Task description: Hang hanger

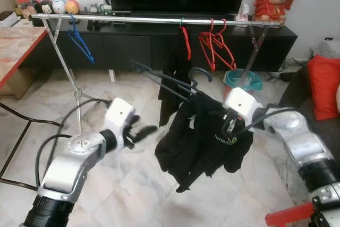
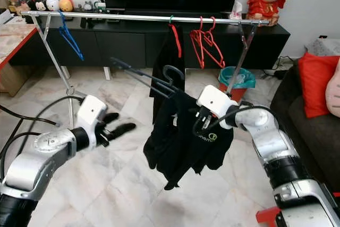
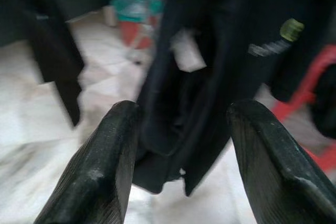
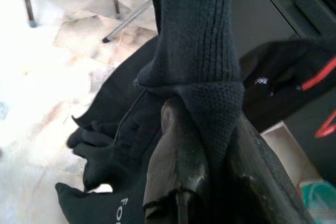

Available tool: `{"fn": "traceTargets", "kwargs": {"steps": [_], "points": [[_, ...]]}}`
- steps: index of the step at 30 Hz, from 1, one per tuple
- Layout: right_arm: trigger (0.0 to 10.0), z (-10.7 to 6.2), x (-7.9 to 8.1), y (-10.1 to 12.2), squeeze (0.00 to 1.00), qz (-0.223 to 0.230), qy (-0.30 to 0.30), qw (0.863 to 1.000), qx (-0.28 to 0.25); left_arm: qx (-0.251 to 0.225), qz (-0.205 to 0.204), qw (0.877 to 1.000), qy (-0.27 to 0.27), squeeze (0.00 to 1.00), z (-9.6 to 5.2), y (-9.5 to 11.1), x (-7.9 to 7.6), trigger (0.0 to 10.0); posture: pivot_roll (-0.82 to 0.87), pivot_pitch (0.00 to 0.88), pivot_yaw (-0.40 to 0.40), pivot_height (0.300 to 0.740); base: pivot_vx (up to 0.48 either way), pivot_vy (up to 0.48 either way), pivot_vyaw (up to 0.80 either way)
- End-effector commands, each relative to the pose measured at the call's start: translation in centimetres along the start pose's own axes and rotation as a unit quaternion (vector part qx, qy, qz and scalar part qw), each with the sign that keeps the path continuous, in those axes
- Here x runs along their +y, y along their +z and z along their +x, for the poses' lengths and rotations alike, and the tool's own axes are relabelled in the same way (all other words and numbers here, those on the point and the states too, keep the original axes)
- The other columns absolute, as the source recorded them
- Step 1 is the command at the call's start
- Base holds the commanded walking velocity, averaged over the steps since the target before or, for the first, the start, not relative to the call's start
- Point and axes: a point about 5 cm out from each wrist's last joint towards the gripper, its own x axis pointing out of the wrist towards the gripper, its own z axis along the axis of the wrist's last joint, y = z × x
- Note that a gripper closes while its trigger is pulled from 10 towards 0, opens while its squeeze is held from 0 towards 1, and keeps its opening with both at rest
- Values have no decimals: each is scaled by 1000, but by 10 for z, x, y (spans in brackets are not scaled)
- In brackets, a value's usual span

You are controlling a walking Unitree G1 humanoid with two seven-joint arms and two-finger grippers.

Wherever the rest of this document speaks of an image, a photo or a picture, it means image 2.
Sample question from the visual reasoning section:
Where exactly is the silver metal clothes rack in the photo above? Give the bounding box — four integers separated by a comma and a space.
20, 9, 271, 128

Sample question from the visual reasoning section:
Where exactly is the black television cabinet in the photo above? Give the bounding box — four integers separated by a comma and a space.
12, 12, 292, 71

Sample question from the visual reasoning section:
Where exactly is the black shirt red collar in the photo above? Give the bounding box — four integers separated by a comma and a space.
150, 22, 185, 125

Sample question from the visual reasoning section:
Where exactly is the orange waste bin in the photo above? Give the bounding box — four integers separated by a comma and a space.
223, 86, 253, 102

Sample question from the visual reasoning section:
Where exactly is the white blue plush ball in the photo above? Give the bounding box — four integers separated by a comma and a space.
46, 0, 60, 12

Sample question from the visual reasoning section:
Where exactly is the black shirt green print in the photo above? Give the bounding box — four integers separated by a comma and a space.
142, 88, 235, 191

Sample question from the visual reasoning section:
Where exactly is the red plastic stool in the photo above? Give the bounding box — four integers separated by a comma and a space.
256, 206, 281, 227

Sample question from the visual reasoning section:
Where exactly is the red-edged marble folding table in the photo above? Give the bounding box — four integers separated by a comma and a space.
0, 23, 39, 64

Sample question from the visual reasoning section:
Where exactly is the white pink tissue pack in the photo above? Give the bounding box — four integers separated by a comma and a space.
229, 1, 244, 21

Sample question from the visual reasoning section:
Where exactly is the blue plastic hanger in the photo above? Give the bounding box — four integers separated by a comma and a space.
58, 11, 85, 62

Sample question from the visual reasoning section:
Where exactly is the red square cushion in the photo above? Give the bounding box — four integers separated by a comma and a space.
296, 51, 340, 119

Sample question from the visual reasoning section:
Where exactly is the pink cat face cushion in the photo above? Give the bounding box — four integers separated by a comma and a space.
330, 57, 340, 117

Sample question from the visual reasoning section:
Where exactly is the dark grey fabric sofa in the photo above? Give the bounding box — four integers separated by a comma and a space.
270, 60, 340, 198

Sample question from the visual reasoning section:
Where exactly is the white speckled box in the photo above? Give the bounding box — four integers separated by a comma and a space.
304, 37, 340, 58

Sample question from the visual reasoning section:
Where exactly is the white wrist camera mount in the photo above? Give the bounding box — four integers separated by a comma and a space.
196, 84, 238, 128
76, 95, 109, 146

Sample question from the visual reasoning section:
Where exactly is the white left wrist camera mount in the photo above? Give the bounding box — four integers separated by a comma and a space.
76, 95, 109, 146

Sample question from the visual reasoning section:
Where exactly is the red plastic hanger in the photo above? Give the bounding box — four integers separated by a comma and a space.
189, 16, 218, 70
202, 16, 227, 69

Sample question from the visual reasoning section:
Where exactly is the black mouse plush ball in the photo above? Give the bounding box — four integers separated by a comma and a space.
34, 0, 47, 12

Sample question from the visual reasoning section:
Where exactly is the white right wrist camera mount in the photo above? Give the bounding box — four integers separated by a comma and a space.
196, 84, 238, 128

